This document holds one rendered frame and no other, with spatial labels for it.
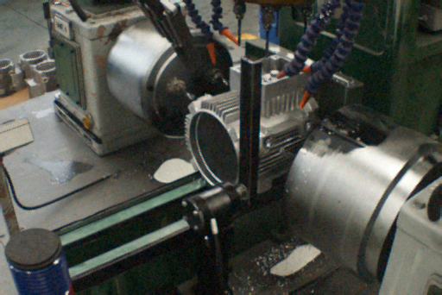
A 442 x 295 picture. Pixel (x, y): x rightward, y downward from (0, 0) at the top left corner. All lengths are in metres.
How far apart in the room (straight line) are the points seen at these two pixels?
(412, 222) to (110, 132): 0.93
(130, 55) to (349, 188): 0.62
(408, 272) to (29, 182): 0.98
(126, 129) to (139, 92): 0.30
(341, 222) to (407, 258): 0.13
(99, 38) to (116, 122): 0.24
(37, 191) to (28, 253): 0.84
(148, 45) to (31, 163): 0.49
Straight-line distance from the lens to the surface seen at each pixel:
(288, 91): 1.03
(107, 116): 1.40
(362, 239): 0.77
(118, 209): 1.05
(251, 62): 0.80
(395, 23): 1.05
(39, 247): 0.52
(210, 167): 1.10
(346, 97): 1.01
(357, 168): 0.78
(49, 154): 1.49
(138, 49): 1.20
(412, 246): 0.70
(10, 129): 1.06
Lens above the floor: 1.55
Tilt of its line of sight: 31 degrees down
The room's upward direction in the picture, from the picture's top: straight up
